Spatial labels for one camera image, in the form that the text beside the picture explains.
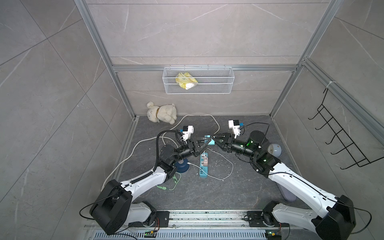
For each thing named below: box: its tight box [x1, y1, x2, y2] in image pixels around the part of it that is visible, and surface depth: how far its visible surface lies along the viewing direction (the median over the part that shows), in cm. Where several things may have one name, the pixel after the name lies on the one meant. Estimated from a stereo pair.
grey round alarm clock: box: [267, 143, 283, 158], surface depth 92 cm
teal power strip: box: [199, 152, 209, 178], surface depth 90 cm
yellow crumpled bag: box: [175, 72, 198, 90], surface depth 87 cm
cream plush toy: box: [146, 101, 177, 125], surface depth 113 cm
